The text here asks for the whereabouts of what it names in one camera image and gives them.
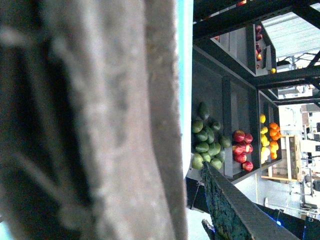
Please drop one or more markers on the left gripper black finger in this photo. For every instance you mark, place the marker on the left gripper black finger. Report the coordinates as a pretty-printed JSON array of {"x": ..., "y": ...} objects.
[{"x": 233, "y": 215}]

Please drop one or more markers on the light blue plastic basket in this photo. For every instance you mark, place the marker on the light blue plastic basket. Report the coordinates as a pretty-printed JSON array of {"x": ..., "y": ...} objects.
[{"x": 184, "y": 40}]

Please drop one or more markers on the yellow lemon pile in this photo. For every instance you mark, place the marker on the yellow lemon pile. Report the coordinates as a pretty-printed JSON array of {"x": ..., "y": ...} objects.
[{"x": 264, "y": 141}]

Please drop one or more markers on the green mango pile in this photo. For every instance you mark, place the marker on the green mango pile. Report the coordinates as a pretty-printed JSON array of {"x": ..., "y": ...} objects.
[{"x": 208, "y": 144}]

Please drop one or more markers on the red apple pile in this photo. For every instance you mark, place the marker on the red apple pile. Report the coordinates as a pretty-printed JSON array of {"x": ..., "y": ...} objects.
[{"x": 241, "y": 147}]

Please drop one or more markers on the orange pile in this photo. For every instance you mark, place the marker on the orange pile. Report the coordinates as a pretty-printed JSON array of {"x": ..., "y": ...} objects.
[{"x": 275, "y": 135}]

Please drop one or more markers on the black fruit shelf rack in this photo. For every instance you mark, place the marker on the black fruit shelf rack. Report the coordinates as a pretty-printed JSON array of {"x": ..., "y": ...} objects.
[{"x": 238, "y": 86}]

